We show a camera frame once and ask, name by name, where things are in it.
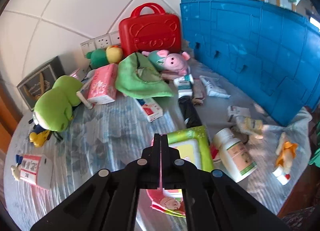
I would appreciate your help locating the dark box with gold emblem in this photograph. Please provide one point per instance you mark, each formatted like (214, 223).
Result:
(40, 83)

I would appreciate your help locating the pink tissue pack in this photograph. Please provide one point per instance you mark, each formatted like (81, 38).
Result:
(103, 83)

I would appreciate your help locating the white bottle green label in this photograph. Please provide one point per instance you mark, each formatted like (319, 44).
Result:
(235, 156)

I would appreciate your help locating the green pink picture book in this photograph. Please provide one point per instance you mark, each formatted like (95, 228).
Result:
(192, 143)

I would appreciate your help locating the pink pig plush teal dress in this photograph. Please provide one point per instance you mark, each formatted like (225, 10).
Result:
(172, 61)

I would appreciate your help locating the green yellow plush toy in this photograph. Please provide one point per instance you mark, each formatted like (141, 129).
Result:
(105, 56)

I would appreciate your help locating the red toy suitcase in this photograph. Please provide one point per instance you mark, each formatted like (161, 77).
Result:
(150, 33)

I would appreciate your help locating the white sachet packets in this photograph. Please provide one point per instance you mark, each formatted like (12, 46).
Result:
(215, 88)

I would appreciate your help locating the yellow duck toy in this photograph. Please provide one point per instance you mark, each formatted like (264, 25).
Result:
(40, 138)

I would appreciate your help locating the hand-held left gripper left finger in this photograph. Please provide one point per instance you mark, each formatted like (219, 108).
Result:
(156, 151)

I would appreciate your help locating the small white box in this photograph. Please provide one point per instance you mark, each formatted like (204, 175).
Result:
(238, 113)

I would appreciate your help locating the green frog plush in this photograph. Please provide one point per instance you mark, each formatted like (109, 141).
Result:
(55, 106)

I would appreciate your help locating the orange yellow plush toy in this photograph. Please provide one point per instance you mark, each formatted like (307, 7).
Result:
(286, 153)

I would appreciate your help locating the green cloth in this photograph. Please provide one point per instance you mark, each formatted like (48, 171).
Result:
(140, 81)

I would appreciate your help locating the white red box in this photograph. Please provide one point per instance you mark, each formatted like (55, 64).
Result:
(151, 109)

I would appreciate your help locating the teal white box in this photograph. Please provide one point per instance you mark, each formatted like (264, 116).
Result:
(184, 86)

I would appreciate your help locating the white wall socket panel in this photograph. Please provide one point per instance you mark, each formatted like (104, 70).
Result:
(100, 42)

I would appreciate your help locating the red packet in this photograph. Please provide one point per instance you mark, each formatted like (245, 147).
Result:
(215, 153)

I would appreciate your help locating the yellow white packet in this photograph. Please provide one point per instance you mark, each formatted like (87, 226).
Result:
(251, 127)

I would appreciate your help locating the black pouch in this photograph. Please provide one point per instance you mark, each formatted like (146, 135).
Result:
(190, 112)

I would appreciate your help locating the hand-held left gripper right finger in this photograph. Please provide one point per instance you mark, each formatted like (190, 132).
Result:
(165, 151)

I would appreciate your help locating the brown patterned strip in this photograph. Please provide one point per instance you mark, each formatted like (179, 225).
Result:
(199, 92)

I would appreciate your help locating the blue plastic crate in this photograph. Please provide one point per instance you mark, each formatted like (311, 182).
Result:
(250, 46)

